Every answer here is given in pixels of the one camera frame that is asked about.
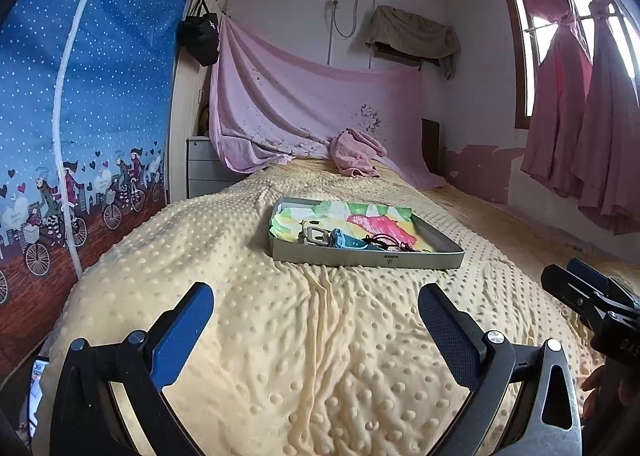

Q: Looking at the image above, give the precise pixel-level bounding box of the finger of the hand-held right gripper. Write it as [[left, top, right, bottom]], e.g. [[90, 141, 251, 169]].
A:
[[541, 263, 618, 333], [567, 258, 640, 309]]

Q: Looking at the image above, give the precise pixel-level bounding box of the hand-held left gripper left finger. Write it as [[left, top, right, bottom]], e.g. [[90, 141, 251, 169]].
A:
[[50, 282, 215, 456]]

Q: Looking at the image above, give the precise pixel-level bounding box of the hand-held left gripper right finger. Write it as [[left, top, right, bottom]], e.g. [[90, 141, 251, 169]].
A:
[[417, 283, 583, 456]]

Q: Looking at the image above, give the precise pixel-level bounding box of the grey metal tray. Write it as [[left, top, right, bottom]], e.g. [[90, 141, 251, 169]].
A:
[[268, 197, 466, 270]]

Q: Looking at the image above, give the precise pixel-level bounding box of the black hair tie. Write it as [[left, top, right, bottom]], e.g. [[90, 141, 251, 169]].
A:
[[364, 233, 417, 253]]

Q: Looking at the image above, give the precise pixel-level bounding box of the silver hair claw clip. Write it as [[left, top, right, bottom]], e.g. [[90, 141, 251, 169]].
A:
[[299, 225, 335, 249]]

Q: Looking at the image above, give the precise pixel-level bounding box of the person's right hand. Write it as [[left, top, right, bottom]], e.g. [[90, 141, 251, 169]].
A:
[[581, 365, 640, 419]]

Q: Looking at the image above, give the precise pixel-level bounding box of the colourful tray liner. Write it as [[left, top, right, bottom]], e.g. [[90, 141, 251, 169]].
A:
[[270, 201, 433, 253]]

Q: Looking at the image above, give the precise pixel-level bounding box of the blue hair clip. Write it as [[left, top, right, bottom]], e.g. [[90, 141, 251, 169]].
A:
[[330, 229, 382, 250]]

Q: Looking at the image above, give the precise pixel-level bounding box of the grey drawer cabinet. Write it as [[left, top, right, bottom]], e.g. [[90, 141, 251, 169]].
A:
[[186, 136, 246, 199]]

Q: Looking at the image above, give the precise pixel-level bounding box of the crumpled pink towel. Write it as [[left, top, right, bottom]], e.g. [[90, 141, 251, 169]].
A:
[[328, 128, 388, 179]]

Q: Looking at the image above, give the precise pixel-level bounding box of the light wooden wardrobe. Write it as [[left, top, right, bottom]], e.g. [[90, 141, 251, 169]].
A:
[[167, 0, 231, 204]]

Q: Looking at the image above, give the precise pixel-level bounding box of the blue printed curtain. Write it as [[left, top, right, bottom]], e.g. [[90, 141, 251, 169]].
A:
[[0, 0, 193, 377]]

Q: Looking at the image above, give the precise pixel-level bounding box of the pink hanging sheet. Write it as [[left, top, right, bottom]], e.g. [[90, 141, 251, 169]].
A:
[[207, 16, 448, 189]]

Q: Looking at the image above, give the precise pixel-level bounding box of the black bag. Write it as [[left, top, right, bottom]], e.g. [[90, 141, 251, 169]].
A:
[[178, 11, 221, 68]]

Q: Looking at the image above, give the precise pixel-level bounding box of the olive cloth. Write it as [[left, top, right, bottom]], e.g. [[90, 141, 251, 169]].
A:
[[365, 5, 462, 81]]

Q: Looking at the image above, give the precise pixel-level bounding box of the white wall cable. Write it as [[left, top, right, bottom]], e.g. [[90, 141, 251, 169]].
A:
[[327, 0, 360, 64]]

